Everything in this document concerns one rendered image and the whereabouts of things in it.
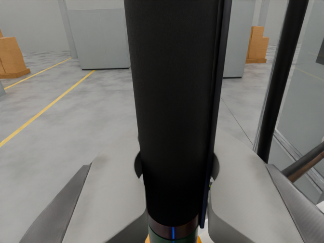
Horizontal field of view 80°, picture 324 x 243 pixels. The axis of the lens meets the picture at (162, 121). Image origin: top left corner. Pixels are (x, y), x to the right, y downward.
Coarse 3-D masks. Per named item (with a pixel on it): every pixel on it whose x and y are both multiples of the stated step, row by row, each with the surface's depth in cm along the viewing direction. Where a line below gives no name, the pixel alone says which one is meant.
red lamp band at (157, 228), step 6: (150, 216) 11; (198, 216) 11; (150, 222) 11; (156, 222) 11; (192, 222) 11; (198, 222) 12; (156, 228) 11; (162, 228) 11; (168, 228) 11; (174, 228) 11; (180, 228) 11; (186, 228) 11; (192, 228) 11; (162, 234) 11; (168, 234) 11; (174, 234) 11; (180, 234) 11; (186, 234) 11
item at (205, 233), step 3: (204, 231) 18; (207, 231) 18; (201, 234) 18; (204, 234) 18; (207, 234) 17; (201, 237) 17; (204, 237) 17; (207, 237) 17; (201, 240) 17; (204, 240) 17; (207, 240) 17; (210, 240) 17
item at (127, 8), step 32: (128, 0) 6; (160, 0) 6; (192, 0) 6; (128, 32) 7; (160, 32) 6; (192, 32) 6; (160, 64) 6; (192, 64) 6; (160, 96) 7; (192, 96) 7; (160, 128) 8; (192, 128) 8; (160, 160) 8; (192, 160) 9; (160, 192) 9; (192, 192) 10
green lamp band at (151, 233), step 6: (150, 228) 12; (198, 228) 12; (150, 234) 12; (156, 234) 11; (192, 234) 11; (156, 240) 12; (162, 240) 11; (168, 240) 11; (174, 240) 11; (180, 240) 11; (186, 240) 11; (192, 240) 12
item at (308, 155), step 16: (304, 0) 11; (288, 16) 11; (304, 16) 11; (288, 32) 12; (288, 48) 12; (288, 64) 12; (272, 80) 13; (272, 96) 14; (272, 112) 14; (272, 128) 15; (320, 144) 27; (304, 160) 24; (288, 176) 22
